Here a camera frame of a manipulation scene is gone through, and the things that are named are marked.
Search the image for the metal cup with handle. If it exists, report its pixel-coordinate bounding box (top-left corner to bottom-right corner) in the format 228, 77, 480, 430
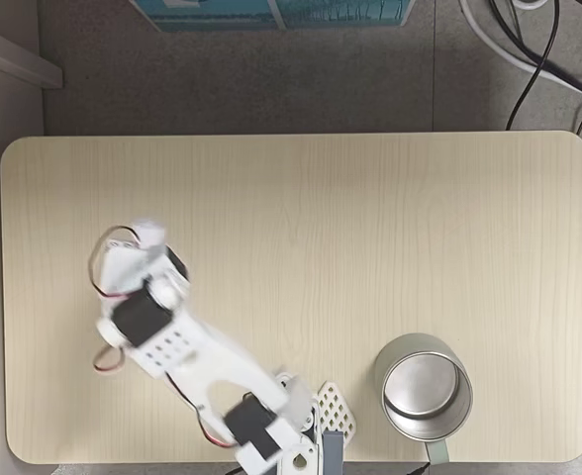
373, 332, 474, 467

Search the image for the grey table clamp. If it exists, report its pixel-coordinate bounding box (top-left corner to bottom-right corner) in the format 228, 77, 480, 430
321, 429, 345, 475

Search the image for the white wall ledge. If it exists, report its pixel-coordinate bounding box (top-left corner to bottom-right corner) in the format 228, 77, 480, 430
0, 21, 65, 91

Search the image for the thick white cable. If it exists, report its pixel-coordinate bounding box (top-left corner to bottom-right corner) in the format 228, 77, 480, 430
457, 0, 582, 103

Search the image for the blue printed box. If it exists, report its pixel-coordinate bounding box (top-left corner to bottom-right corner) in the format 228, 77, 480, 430
127, 0, 417, 33

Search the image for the red black servo cable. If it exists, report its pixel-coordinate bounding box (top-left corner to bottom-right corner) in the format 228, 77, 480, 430
87, 225, 142, 301
164, 370, 239, 449

